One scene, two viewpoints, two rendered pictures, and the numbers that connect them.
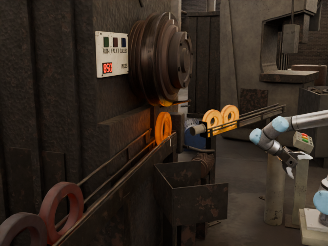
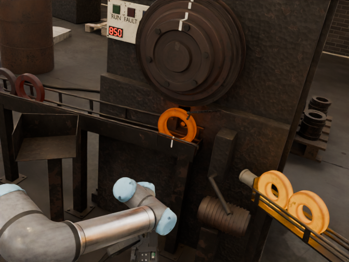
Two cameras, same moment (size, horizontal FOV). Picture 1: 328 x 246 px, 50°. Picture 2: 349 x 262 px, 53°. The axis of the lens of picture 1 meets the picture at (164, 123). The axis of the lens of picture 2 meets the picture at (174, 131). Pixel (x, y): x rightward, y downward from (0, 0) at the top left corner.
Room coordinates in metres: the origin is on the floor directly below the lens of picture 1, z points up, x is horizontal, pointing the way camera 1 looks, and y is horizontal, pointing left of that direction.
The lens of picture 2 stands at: (1.85, -1.44, 1.50)
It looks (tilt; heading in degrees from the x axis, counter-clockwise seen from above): 28 degrees down; 91
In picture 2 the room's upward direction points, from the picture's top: 8 degrees clockwise
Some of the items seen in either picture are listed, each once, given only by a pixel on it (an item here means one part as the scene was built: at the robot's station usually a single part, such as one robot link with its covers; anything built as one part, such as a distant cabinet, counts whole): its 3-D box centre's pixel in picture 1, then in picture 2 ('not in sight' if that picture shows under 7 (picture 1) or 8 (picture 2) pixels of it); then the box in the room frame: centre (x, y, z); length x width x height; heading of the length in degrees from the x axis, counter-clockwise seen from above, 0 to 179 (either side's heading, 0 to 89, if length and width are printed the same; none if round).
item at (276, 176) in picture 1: (275, 186); not in sight; (2.24, -0.75, 0.26); 0.12 x 0.12 x 0.52
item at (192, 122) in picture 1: (193, 133); not in sight; (4.09, -0.35, 0.17); 0.57 x 0.31 x 0.34; 1
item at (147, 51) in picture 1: (163, 60); (187, 51); (1.83, 0.00, 1.12); 0.47 x 0.06 x 0.47; 161
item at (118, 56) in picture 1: (113, 54); (131, 23); (1.54, 0.22, 1.15); 0.26 x 0.02 x 0.18; 161
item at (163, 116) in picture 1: (163, 129); (176, 127); (1.83, 0.00, 0.75); 0.18 x 0.03 x 0.18; 161
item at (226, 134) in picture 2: (174, 132); (222, 155); (2.05, -0.06, 0.68); 0.11 x 0.08 x 0.24; 71
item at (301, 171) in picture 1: (300, 180); not in sight; (2.22, -0.92, 0.31); 0.24 x 0.16 x 0.62; 161
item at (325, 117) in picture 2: not in sight; (269, 105); (2.67, 1.79, 0.22); 1.20 x 0.81 x 0.44; 159
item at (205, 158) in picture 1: (200, 194); (215, 249); (2.09, -0.24, 0.27); 0.22 x 0.13 x 0.53; 161
